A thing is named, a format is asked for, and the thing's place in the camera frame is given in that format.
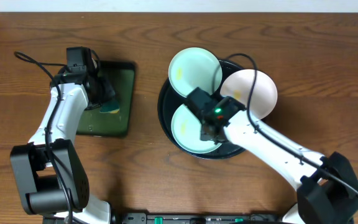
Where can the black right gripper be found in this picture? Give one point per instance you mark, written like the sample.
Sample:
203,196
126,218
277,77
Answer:
208,134

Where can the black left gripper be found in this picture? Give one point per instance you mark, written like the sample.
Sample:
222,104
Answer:
103,93

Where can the mint green plate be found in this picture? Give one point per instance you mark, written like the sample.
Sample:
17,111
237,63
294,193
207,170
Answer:
194,67
186,130

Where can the green yellow sponge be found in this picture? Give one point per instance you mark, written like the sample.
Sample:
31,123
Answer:
111,106

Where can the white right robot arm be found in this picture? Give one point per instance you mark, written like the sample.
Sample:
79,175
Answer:
326,187

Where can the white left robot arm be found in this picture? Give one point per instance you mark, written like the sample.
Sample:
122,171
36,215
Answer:
49,175

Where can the round black tray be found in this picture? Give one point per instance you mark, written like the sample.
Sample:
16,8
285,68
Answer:
168,102

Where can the black rectangular water tray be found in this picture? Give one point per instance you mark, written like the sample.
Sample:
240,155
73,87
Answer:
122,78

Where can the pink plate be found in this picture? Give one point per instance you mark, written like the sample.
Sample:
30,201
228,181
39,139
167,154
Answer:
264,96

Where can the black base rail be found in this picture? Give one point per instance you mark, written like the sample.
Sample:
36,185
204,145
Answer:
143,218

